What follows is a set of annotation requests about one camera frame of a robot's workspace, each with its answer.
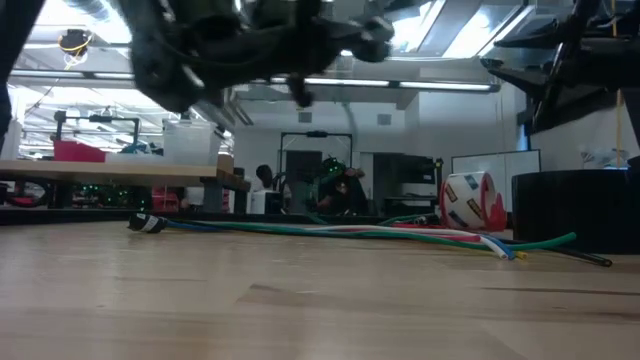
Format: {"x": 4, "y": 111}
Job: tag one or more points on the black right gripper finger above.
{"x": 535, "y": 40}
{"x": 525, "y": 70}

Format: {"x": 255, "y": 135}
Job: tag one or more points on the red white spool with stickers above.
{"x": 470, "y": 200}

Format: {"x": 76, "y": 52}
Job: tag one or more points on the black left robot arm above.
{"x": 165, "y": 75}

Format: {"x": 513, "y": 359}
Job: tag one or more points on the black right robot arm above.
{"x": 580, "y": 10}

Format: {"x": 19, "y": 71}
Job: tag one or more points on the ceiling light bar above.
{"x": 440, "y": 86}

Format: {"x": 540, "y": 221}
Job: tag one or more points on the black cabinet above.
{"x": 400, "y": 170}

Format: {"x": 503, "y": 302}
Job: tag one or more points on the person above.
{"x": 264, "y": 175}
{"x": 345, "y": 192}

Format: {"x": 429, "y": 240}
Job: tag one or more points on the clear plastic storage box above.
{"x": 192, "y": 145}

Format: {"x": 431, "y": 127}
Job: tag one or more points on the red bin on workbench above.
{"x": 80, "y": 151}

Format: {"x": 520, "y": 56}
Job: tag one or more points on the black robot rig frame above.
{"x": 316, "y": 134}
{"x": 100, "y": 119}

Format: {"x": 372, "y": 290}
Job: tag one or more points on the grey duct tape roll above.
{"x": 575, "y": 210}

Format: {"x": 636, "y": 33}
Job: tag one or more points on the black ceiling camera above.
{"x": 75, "y": 40}

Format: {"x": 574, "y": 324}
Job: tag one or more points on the metal wheeled cart frame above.
{"x": 100, "y": 172}

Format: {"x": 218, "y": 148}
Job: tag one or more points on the black table frame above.
{"x": 75, "y": 216}

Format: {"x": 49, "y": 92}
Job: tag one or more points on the black overhead rig frame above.
{"x": 12, "y": 50}

